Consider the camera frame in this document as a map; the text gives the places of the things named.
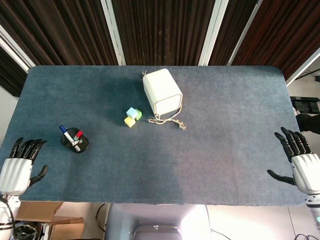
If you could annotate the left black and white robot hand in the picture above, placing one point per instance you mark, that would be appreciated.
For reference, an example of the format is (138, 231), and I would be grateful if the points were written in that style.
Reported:
(15, 175)

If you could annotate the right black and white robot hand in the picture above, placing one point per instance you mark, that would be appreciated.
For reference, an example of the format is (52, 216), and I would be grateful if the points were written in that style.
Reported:
(306, 172)

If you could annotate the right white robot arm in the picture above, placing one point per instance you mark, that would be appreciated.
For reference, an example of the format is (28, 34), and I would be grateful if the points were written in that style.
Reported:
(313, 207)

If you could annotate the blue-capped marker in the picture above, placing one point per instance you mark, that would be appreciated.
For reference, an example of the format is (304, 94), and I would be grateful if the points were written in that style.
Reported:
(67, 136)

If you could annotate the black mesh pen holder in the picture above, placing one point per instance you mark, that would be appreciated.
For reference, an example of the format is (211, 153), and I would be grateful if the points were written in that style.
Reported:
(83, 143)

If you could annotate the red-capped marker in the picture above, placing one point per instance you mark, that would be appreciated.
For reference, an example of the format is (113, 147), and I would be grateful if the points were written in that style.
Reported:
(79, 135)

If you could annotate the brown cardboard box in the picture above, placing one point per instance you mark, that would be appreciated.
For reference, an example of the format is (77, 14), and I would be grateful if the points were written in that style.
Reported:
(52, 221)

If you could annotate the black equipment rack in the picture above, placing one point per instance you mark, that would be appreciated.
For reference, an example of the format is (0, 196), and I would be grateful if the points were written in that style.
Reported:
(306, 103)

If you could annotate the yellow cube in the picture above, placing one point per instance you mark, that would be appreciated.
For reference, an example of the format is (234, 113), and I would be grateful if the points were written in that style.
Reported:
(129, 121)

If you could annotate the light blue cube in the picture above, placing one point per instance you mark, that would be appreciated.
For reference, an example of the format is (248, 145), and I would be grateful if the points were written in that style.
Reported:
(131, 112)

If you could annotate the green cube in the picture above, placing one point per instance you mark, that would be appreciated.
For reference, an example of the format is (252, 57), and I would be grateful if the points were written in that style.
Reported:
(139, 114)

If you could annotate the blue felt table mat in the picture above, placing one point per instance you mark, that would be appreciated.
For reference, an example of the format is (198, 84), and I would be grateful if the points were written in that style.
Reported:
(160, 162)

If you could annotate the grey robot torso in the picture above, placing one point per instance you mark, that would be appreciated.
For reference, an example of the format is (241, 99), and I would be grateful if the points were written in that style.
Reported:
(157, 222)

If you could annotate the white storage box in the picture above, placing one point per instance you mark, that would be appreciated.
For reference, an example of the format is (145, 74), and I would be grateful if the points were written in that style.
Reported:
(162, 91)

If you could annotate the white metal frame post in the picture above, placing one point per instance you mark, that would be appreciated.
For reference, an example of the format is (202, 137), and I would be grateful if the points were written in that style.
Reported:
(15, 51)
(302, 66)
(212, 32)
(113, 32)
(243, 32)

